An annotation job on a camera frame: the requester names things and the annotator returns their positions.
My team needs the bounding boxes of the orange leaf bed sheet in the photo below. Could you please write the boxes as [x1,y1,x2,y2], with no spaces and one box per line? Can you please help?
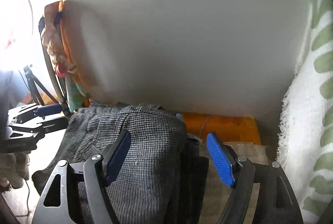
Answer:
[182,112,261,145]

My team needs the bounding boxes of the folded dark navy pants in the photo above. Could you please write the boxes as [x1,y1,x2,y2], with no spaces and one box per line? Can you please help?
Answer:
[164,135,209,223]

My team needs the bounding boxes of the black ring light cable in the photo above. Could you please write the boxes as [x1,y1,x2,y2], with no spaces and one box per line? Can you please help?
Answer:
[20,176,33,217]

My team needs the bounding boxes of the grey tweed pants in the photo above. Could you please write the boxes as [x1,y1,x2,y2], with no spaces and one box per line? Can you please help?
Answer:
[32,103,187,223]

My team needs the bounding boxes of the black mini tripod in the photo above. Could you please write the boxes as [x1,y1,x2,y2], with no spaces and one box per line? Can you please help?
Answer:
[24,65,59,106]

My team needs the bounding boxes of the beige plaid bed cover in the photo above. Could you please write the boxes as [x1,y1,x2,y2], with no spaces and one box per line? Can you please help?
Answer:
[198,141,272,224]

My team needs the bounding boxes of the bright ring light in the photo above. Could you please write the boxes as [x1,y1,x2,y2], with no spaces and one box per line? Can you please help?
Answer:
[0,0,86,76]

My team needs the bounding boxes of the green white patterned pillow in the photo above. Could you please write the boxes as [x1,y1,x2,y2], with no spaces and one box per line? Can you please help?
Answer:
[277,0,332,223]

